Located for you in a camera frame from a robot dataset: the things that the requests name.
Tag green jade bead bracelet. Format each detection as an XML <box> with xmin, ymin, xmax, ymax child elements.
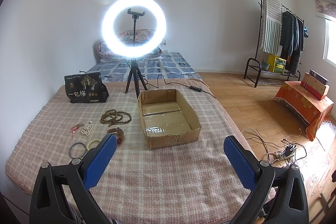
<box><xmin>87</xmin><ymin>137</ymin><xmax>101</xmax><ymax>151</ymax></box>

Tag white power strip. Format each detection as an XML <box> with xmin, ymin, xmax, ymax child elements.
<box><xmin>276</xmin><ymin>144</ymin><xmax>297</xmax><ymax>161</ymax></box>

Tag pink plaid blanket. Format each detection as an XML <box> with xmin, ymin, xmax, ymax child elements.
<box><xmin>4</xmin><ymin>78</ymin><xmax>261</xmax><ymax>224</ymax></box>

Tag orange cloth covered table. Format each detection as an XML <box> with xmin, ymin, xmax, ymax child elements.
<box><xmin>274</xmin><ymin>81</ymin><xmax>334</xmax><ymax>141</ymax></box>

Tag brown leather watch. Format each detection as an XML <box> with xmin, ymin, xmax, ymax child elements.
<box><xmin>107</xmin><ymin>127</ymin><xmax>124</xmax><ymax>144</ymax></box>

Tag stacked boxes on table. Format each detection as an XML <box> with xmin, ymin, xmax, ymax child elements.
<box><xmin>301</xmin><ymin>72</ymin><xmax>329</xmax><ymax>101</ymax></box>

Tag black snack bag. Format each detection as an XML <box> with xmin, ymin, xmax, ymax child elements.
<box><xmin>64</xmin><ymin>72</ymin><xmax>109</xmax><ymax>103</ymax></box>

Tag black clothes rack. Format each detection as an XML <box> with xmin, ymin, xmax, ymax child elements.
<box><xmin>243</xmin><ymin>0</ymin><xmax>306</xmax><ymax>87</ymax></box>

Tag yellow crate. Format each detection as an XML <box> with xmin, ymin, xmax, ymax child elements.
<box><xmin>268</xmin><ymin>55</ymin><xmax>286</xmax><ymax>74</ymax></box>

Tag cardboard box tray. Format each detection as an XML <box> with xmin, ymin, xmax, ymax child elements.
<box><xmin>138</xmin><ymin>89</ymin><xmax>202</xmax><ymax>149</ymax></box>

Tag dark hanging clothes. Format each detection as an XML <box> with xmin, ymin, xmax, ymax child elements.
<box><xmin>280</xmin><ymin>11</ymin><xmax>304</xmax><ymax>75</ymax></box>

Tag striped hanging cloth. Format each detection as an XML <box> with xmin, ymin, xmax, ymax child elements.
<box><xmin>260</xmin><ymin>0</ymin><xmax>282</xmax><ymax>55</ymax></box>

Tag black tripod stand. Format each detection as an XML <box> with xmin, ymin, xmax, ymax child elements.
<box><xmin>125</xmin><ymin>59</ymin><xmax>147</xmax><ymax>98</ymax></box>

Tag blue patterned bed sheet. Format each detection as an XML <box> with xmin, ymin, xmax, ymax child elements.
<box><xmin>88</xmin><ymin>52</ymin><xmax>201</xmax><ymax>83</ymax></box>

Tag floral folded quilt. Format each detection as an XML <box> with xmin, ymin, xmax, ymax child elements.
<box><xmin>96</xmin><ymin>29</ymin><xmax>166</xmax><ymax>63</ymax></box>

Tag black phone holder clamp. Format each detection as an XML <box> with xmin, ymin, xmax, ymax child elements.
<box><xmin>127</xmin><ymin>8</ymin><xmax>146</xmax><ymax>45</ymax></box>

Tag floor cables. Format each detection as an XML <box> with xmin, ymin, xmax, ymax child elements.
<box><xmin>240</xmin><ymin>128</ymin><xmax>308</xmax><ymax>166</ymax></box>

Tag dark blue bangle bracelet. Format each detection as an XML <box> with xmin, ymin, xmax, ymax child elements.
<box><xmin>69</xmin><ymin>141</ymin><xmax>88</xmax><ymax>159</ymax></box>

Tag white pearl necklace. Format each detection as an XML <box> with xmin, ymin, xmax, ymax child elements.
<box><xmin>80</xmin><ymin>123</ymin><xmax>94</xmax><ymax>136</ymax></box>

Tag brown wooden bead necklace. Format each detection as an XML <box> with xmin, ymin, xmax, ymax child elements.
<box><xmin>100</xmin><ymin>109</ymin><xmax>132</xmax><ymax>127</ymax></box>

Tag ring light power cable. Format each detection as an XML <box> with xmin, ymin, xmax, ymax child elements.
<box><xmin>142</xmin><ymin>73</ymin><xmax>217</xmax><ymax>99</ymax></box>

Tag white ring light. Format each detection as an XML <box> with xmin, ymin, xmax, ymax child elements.
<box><xmin>101</xmin><ymin>0</ymin><xmax>167</xmax><ymax>59</ymax></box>

